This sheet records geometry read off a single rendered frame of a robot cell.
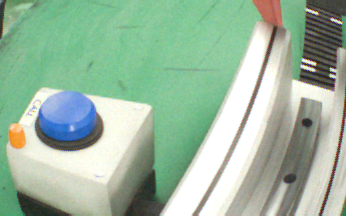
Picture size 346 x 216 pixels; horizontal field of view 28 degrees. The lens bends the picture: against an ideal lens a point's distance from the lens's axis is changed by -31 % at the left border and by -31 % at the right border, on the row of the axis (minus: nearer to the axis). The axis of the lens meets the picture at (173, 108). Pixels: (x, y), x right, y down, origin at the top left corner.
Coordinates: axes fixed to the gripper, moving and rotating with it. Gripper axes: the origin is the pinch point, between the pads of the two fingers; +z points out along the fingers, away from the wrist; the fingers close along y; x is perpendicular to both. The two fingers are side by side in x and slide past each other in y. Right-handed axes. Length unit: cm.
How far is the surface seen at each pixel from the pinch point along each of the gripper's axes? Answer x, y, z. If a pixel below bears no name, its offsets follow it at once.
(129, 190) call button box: -17.6, -9.0, 1.0
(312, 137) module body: -13.3, 0.8, -1.2
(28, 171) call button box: -20.8, -14.8, -0.2
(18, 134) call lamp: -20.2, -15.5, -2.4
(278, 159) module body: -14.2, -1.5, 0.0
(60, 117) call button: -17.9, -12.8, -2.8
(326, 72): 4.5, 0.5, 3.4
